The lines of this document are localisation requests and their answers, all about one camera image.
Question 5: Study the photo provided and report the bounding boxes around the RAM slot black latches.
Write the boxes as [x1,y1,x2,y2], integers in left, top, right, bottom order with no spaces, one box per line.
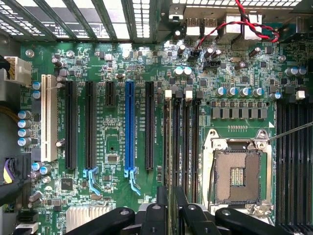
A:
[286,94,296,226]
[305,97,313,231]
[193,91,203,204]
[172,91,183,188]

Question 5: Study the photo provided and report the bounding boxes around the silver finned heat sink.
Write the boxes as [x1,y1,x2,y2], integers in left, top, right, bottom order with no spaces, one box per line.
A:
[66,205,113,227]

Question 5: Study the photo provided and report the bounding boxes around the metal CPU socket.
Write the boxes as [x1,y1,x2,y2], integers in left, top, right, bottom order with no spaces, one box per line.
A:
[202,127,276,220]

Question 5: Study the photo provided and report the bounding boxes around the white expansion slot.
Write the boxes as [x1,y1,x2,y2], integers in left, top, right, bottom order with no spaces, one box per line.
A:
[41,74,59,163]

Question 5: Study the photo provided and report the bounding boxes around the thin metal locking lever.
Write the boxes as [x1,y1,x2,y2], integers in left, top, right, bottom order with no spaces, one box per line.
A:
[268,121,313,143]
[207,146,217,206]

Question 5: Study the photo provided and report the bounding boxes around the green motherboard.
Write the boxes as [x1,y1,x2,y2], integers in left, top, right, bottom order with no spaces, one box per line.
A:
[21,36,313,235]

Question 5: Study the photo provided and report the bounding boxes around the black expansion slot blue latch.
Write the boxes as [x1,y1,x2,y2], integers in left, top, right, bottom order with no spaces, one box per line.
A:
[83,80,102,195]

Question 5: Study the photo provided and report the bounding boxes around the red black twisted wire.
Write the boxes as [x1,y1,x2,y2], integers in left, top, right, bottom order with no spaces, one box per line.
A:
[194,0,280,53]

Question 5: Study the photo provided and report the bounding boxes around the silver USB port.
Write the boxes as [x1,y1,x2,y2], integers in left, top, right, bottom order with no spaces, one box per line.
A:
[185,18,201,37]
[203,17,218,37]

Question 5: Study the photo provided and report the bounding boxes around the black connector purple wires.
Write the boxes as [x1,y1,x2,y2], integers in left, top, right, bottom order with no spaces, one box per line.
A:
[3,155,32,184]

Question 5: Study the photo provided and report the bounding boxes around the yellow black braided wire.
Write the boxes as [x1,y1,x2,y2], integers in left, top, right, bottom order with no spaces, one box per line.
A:
[0,106,20,124]

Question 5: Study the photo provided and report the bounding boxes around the white power connector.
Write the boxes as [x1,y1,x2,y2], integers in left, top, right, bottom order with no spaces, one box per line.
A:
[3,56,32,85]

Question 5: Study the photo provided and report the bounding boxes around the RAM slot white latches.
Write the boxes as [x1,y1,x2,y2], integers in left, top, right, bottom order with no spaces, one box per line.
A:
[295,90,306,228]
[163,89,173,187]
[276,97,287,225]
[182,90,194,204]

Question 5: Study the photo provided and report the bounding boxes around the short black expansion slot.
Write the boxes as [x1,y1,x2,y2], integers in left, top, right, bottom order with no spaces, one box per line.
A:
[105,81,115,108]

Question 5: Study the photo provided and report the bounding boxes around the thick black cable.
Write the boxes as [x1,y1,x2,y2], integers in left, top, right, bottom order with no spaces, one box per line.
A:
[0,178,31,208]

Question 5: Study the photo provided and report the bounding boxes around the silver stacked port block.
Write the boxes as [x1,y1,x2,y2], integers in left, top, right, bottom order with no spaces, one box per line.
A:
[244,13,264,41]
[224,13,245,41]

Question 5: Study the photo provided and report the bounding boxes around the long black expansion slot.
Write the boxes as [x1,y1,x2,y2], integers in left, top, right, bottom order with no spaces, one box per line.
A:
[65,80,78,170]
[145,81,155,171]

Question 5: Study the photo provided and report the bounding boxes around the grey metal PC case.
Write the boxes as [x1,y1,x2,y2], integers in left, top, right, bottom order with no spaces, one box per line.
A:
[0,0,313,235]

